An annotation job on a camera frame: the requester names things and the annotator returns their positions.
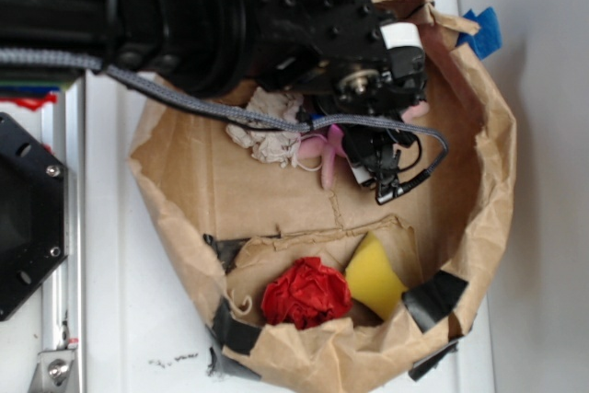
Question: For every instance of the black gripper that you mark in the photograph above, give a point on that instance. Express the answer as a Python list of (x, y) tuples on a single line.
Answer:
[(362, 70)]

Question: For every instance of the pink plush bunny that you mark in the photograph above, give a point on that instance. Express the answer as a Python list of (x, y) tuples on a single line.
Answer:
[(324, 146)]

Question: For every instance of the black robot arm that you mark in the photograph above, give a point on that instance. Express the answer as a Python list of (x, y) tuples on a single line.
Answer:
[(197, 55)]

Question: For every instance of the crumpled white paper ball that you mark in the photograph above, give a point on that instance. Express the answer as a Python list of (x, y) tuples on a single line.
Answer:
[(270, 147)]

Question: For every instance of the blue tape piece right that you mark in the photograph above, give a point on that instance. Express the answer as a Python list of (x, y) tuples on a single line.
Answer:
[(488, 39)]

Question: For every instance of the brown paper bag bin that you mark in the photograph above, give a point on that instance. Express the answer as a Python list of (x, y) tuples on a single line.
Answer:
[(231, 225)]

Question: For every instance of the yellow sponge piece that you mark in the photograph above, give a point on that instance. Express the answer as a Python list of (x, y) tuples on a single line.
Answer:
[(371, 278)]

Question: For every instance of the crumpled red paper ball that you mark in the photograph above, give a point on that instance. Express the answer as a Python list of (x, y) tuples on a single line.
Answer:
[(307, 295)]

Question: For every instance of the white tray board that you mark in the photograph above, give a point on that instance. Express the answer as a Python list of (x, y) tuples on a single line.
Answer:
[(143, 334)]

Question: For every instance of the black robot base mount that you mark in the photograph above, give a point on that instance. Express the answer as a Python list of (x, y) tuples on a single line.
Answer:
[(32, 215)]

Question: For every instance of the aluminium frame rail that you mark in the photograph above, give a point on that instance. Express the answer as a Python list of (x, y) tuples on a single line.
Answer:
[(63, 130)]

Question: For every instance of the metal corner bracket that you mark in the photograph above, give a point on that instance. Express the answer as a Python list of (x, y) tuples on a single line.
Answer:
[(55, 372)]

